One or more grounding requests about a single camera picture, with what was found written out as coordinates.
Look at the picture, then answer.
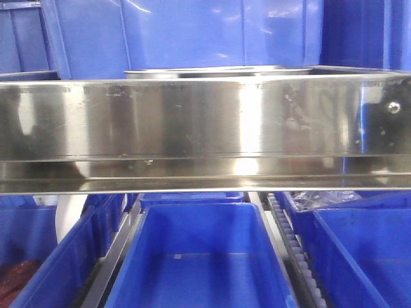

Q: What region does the silver steel tray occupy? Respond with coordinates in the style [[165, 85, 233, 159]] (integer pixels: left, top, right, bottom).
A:
[[124, 65, 312, 80]]

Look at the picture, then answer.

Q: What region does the blue rear centre bin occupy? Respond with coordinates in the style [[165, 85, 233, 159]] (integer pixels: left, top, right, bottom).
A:
[[137, 191, 245, 209]]

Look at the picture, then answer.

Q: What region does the blue bin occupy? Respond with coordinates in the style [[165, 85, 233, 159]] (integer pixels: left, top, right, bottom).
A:
[[137, 191, 245, 209], [106, 203, 298, 307], [0, 194, 97, 308], [313, 208, 410, 307], [274, 190, 410, 239], [85, 194, 127, 257]]

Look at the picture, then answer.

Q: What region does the blue lower centre bin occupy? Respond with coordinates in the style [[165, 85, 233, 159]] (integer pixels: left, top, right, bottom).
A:
[[106, 203, 298, 307]]

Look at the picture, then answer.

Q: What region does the clear plastic bag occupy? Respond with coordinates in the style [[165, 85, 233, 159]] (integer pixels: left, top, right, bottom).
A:
[[291, 191, 362, 211]]

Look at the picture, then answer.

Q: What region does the blue rear left bin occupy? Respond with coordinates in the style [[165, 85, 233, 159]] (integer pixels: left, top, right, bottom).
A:
[[85, 194, 127, 257]]

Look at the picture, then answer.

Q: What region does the blue rear right bin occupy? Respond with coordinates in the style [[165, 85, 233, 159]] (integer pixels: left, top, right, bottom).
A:
[[274, 190, 410, 239]]

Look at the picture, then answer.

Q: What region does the large blue upper crate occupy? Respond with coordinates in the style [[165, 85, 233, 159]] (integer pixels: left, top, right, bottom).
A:
[[41, 1, 324, 80]]

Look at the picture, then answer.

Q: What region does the blue lower right bin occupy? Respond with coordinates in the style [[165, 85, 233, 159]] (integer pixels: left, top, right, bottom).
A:
[[313, 208, 410, 307]]

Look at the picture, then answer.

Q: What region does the blue lower left bin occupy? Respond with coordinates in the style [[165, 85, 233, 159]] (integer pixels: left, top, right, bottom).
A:
[[0, 194, 97, 308]]

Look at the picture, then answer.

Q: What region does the blue upper left crate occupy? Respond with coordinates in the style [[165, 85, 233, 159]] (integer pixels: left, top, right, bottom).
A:
[[1, 1, 58, 81]]

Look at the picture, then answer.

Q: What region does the blue upper right crate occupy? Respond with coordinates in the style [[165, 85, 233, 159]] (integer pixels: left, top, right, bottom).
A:
[[320, 1, 410, 71]]

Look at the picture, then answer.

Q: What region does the red brown cloth item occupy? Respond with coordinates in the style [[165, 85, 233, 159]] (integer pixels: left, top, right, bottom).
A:
[[1, 260, 40, 307]]

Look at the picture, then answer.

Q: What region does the stainless steel shelf front rail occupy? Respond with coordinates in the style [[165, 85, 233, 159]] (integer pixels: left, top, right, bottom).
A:
[[1, 66, 410, 194]]

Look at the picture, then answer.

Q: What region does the black steel divider rail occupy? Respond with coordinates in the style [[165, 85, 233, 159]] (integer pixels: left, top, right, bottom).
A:
[[79, 201, 142, 307]]

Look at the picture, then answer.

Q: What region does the white roller track rail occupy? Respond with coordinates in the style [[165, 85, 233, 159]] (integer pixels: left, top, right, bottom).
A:
[[263, 192, 328, 308]]

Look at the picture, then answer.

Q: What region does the silver rail bolt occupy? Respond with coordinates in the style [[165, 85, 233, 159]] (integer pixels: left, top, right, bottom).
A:
[[386, 101, 401, 115]]

